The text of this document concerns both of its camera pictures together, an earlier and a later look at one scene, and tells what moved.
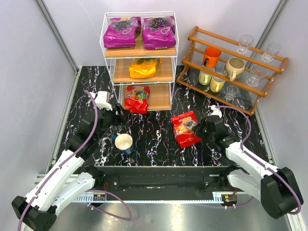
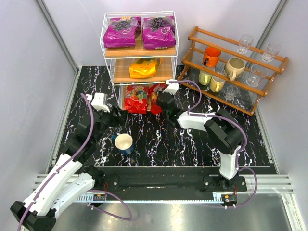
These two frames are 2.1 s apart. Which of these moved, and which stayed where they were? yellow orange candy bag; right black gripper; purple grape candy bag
Moved: right black gripper
Stayed: purple grape candy bag; yellow orange candy bag
